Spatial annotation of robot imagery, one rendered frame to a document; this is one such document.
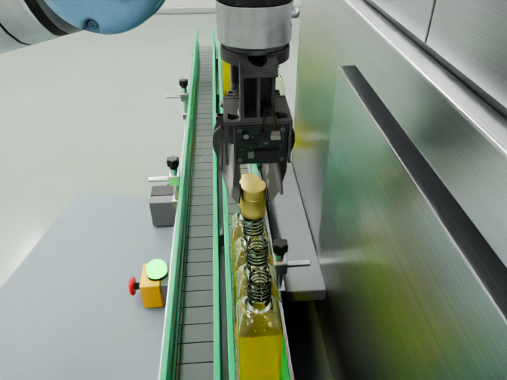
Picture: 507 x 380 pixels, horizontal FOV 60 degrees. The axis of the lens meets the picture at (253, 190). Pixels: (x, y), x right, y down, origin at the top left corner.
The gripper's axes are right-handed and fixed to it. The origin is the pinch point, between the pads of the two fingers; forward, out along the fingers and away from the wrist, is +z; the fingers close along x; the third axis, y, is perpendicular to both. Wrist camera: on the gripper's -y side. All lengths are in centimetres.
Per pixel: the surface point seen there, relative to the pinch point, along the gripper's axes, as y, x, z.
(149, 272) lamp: -18.6, -20.4, 33.8
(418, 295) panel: 23.8, 11.9, -5.9
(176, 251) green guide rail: -12.2, -13.1, 22.0
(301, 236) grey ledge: -23.9, 12.3, 30.5
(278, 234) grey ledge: -25.0, 7.4, 30.5
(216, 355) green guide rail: 9.7, -6.0, 22.0
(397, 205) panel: 16.7, 11.9, -9.8
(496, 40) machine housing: 18.7, 14.9, -25.1
